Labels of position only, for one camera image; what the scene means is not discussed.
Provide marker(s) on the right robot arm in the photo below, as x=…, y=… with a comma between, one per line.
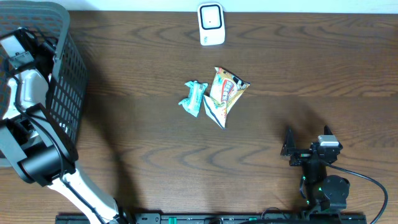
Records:
x=325, y=194

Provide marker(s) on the white barcode scanner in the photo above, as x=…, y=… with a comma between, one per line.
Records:
x=211, y=24

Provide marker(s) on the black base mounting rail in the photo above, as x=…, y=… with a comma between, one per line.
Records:
x=272, y=217

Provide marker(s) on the light green snack packet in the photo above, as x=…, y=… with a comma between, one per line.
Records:
x=192, y=103

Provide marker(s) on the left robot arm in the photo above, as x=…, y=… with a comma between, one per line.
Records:
x=47, y=82

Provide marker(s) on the dark grey plastic basket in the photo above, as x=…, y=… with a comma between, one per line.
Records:
x=67, y=88

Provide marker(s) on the large yellow snack bag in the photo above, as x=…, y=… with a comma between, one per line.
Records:
x=226, y=90

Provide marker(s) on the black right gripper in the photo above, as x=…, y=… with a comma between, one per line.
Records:
x=289, y=148

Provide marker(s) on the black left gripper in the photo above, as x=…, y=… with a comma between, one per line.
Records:
x=49, y=48

